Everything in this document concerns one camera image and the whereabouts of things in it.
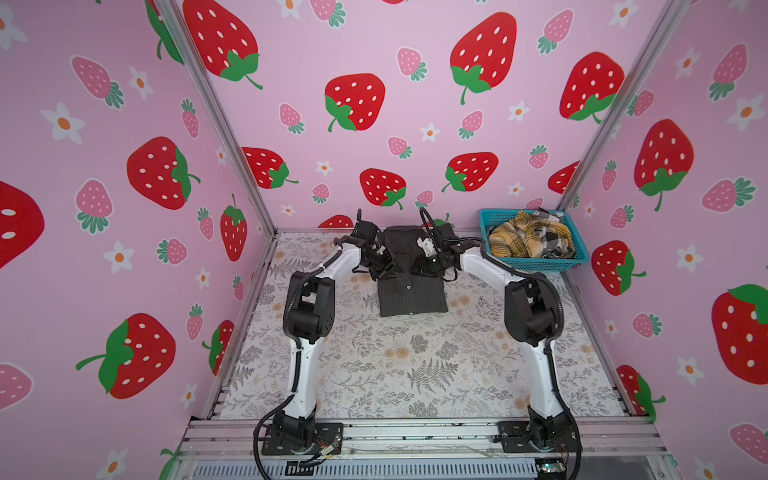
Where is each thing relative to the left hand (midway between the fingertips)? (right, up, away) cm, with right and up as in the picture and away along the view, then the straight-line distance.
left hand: (404, 269), depth 97 cm
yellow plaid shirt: (+43, +12, +9) cm, 45 cm away
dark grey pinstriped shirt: (0, -8, 0) cm, 8 cm away
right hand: (+3, 0, +2) cm, 3 cm away
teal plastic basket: (+34, +19, +17) cm, 43 cm away
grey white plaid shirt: (+52, +9, +3) cm, 53 cm away
